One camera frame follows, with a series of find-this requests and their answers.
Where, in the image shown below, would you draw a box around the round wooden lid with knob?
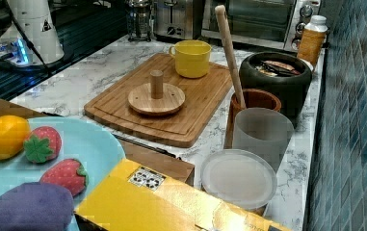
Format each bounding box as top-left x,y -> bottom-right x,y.
127,70 -> 186,116

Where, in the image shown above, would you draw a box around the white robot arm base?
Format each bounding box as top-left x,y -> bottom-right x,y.
0,0 -> 65,67

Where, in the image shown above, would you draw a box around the round translucent plastic lid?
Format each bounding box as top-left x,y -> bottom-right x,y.
200,149 -> 277,211

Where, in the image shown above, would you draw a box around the tea packets in bowl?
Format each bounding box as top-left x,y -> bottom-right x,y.
255,61 -> 301,77

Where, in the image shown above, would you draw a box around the black bowl tea container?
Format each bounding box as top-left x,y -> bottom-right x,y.
239,52 -> 312,124

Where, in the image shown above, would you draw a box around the bamboo cutting board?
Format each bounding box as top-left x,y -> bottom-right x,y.
84,53 -> 232,147

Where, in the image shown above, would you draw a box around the yellow mug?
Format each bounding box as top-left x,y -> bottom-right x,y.
169,40 -> 212,78

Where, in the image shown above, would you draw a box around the brown wooden cup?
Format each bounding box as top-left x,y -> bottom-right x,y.
223,89 -> 282,148

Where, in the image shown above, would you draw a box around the frosted plastic cup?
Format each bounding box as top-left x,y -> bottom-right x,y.
232,108 -> 294,172

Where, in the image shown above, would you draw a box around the yellow cardboard box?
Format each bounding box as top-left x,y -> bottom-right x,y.
75,159 -> 291,231

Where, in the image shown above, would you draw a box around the silver toaster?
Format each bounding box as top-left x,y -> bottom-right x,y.
154,0 -> 205,39

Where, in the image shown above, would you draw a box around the glass french press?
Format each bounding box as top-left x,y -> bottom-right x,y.
125,0 -> 152,41

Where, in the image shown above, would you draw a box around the wooden pestle stick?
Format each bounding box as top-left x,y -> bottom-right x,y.
215,5 -> 246,109

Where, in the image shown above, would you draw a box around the silver toaster oven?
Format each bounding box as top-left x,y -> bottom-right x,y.
201,0 -> 321,52

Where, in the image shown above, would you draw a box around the lower red toy strawberry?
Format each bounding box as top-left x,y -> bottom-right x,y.
40,159 -> 89,196

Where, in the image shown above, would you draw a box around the red toy strawberry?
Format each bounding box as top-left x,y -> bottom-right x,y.
40,159 -> 89,196
23,126 -> 62,164

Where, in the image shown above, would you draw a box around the upper red toy strawberry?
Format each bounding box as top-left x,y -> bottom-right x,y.
23,126 -> 62,164

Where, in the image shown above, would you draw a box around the orange bottle white cap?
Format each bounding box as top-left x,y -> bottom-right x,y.
297,15 -> 328,67

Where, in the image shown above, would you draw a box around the purple plush toy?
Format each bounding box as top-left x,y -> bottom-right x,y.
0,182 -> 74,231

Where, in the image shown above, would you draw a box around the yellow toy lemon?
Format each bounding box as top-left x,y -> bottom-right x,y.
0,115 -> 31,160

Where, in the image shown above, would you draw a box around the black cable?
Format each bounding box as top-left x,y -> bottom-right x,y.
3,0 -> 51,73

